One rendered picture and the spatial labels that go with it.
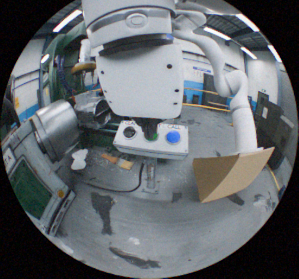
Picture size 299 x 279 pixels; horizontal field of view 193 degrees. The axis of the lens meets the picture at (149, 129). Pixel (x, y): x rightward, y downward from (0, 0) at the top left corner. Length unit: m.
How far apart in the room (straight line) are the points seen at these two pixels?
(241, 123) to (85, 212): 0.71
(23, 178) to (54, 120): 0.25
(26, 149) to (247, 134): 0.73
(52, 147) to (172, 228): 0.49
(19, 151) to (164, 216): 0.51
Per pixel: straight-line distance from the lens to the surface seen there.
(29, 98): 5.72
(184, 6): 0.21
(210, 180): 0.36
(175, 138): 0.21
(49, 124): 0.39
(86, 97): 0.62
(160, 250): 0.39
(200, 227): 0.42
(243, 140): 0.44
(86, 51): 0.69
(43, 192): 0.41
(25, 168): 0.36
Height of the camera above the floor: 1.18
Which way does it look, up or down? 28 degrees down
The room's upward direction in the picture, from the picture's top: straight up
